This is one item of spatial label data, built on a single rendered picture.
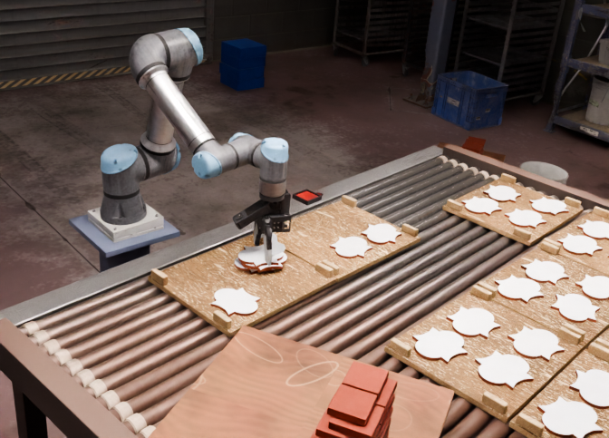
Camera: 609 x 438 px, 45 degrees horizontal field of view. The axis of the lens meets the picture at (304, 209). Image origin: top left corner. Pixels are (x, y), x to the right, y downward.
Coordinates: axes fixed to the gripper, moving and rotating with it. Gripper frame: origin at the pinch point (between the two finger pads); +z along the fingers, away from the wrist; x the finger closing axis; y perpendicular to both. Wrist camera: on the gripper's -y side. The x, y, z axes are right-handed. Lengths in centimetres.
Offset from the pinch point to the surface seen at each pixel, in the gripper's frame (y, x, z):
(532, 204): 110, 15, 3
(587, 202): 135, 13, 3
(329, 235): 27.8, 12.5, 3.6
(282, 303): -0.6, -20.4, 3.6
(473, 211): 85, 16, 3
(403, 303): 34.0, -26.7, 5.4
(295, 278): 7.6, -9.6, 3.6
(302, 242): 17.3, 10.0, 3.6
